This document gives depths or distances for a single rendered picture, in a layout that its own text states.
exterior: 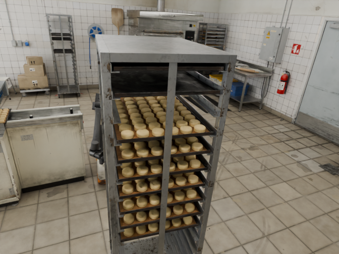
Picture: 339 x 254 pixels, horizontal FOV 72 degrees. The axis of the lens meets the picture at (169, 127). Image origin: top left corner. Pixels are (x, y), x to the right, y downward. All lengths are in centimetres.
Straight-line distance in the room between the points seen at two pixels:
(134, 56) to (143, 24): 507
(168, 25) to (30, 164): 439
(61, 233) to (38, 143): 95
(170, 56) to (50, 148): 227
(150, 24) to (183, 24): 85
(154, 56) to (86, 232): 208
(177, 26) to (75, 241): 505
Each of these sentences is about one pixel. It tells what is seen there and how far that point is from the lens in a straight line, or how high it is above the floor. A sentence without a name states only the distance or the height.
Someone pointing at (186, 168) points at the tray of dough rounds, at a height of 131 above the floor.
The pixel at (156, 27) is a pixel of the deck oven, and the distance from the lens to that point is 595.
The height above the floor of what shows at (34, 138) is 69.
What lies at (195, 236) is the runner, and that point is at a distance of 141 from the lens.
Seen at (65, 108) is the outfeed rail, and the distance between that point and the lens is 302.
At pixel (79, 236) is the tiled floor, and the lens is 259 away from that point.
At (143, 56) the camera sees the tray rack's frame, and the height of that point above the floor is 181.
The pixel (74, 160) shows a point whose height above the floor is 34.
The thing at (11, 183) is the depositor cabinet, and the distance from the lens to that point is 291.
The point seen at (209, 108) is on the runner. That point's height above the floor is 158.
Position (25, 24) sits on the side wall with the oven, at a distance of 666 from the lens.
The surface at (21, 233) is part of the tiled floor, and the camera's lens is 280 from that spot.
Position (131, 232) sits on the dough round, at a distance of 126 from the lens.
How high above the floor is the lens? 193
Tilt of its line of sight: 25 degrees down
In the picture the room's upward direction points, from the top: 4 degrees clockwise
